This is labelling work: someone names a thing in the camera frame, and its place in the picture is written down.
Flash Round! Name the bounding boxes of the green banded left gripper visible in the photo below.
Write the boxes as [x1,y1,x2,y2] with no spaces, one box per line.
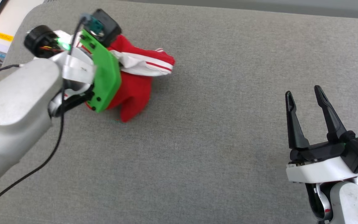
[24,26,122,113]

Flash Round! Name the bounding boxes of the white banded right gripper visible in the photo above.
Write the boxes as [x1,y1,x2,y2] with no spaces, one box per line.
[285,85,358,184]

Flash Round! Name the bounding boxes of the red and white basketball jersey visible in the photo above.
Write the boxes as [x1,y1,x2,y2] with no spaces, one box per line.
[55,30,176,123]

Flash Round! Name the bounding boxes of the white metal equipment box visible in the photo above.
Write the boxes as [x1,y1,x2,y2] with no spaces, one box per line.
[0,0,45,65]

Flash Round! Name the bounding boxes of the grey fabric sofa cushion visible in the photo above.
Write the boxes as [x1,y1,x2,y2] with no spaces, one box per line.
[0,0,358,224]

